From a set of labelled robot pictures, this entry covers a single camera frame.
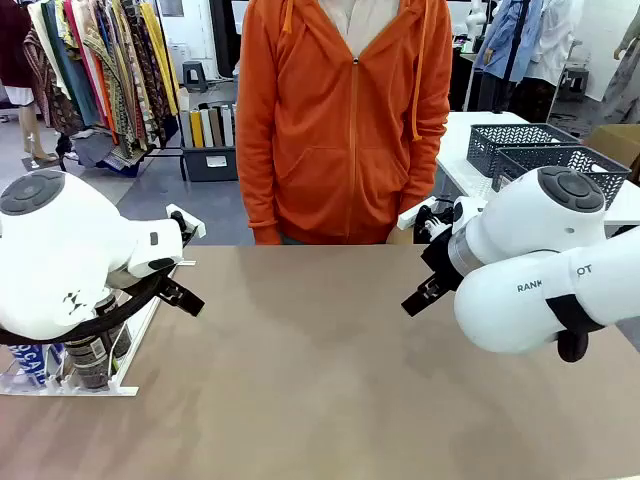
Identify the white wire can dispenser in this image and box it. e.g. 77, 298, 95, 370
0, 257, 199, 399

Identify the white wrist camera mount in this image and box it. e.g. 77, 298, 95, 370
398, 195, 484, 245
165, 203, 207, 246

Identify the mannequin in maroon top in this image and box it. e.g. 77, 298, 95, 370
0, 0, 60, 164

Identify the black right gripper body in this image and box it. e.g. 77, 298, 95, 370
420, 229, 466, 297

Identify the person's left forearm orange sleeve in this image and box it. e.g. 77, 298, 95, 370
397, 114, 454, 234

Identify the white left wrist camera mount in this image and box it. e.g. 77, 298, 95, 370
165, 203, 207, 246

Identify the yellow flat board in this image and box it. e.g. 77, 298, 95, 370
190, 108, 205, 149

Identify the dark storage bin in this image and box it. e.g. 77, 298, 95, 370
179, 144, 239, 183

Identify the mannequin in grey garment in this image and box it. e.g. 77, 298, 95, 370
601, 14, 640, 126

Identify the white side table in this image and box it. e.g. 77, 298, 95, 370
435, 110, 640, 226

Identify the grey cloth pile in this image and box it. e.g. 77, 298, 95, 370
72, 128, 149, 177

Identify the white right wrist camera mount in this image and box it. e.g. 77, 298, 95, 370
398, 195, 484, 245

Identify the black drink can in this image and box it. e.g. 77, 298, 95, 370
93, 293, 134, 360
63, 335, 115, 392

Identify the grey plastic lattice basket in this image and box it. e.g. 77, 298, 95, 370
491, 145, 632, 210
466, 123, 582, 177

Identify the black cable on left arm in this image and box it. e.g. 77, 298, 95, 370
0, 272, 176, 347

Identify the brown flat board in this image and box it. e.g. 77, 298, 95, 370
208, 106, 224, 148

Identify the grey step stool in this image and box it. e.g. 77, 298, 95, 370
181, 60, 209, 94
560, 67, 592, 95

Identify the brown cardboard box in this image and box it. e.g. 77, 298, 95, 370
583, 123, 640, 171

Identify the blue Pocari Sweat can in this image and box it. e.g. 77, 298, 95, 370
0, 341, 67, 387

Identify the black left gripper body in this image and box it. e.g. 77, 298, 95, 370
115, 269, 177, 301

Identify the person's right forearm orange sleeve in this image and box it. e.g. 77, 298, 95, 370
235, 124, 284, 246

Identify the mannequin in white shirt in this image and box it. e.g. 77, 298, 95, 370
522, 0, 586, 121

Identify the clothes rack with colourful garments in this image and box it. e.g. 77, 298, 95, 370
27, 0, 189, 181

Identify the person in orange hoodie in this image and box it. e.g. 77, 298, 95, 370
234, 0, 454, 246

